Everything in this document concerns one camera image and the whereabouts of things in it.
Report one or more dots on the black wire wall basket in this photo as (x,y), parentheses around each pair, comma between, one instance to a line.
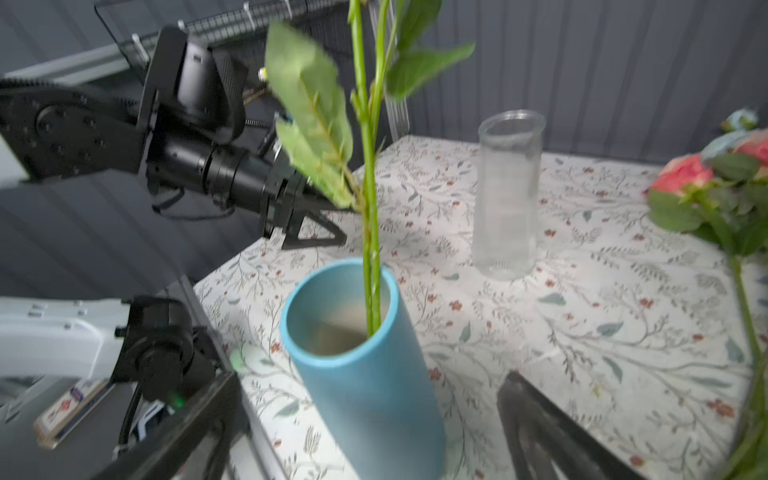
(237,27)

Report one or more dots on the clear ribbed glass vase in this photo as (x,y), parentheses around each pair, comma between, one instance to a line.
(505,213)

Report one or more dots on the pink rose flower bunch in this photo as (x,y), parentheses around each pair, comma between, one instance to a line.
(719,195)

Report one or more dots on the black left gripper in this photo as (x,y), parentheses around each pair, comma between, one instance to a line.
(234,178)

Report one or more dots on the teal ceramic vase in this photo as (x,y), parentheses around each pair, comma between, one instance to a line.
(372,391)

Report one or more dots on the white artificial rose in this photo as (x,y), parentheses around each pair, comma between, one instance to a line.
(330,134)

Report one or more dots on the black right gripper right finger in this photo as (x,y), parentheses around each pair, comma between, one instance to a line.
(545,443)

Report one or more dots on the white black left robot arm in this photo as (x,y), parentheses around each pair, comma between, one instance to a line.
(53,132)

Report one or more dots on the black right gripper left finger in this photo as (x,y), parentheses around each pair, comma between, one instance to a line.
(216,411)

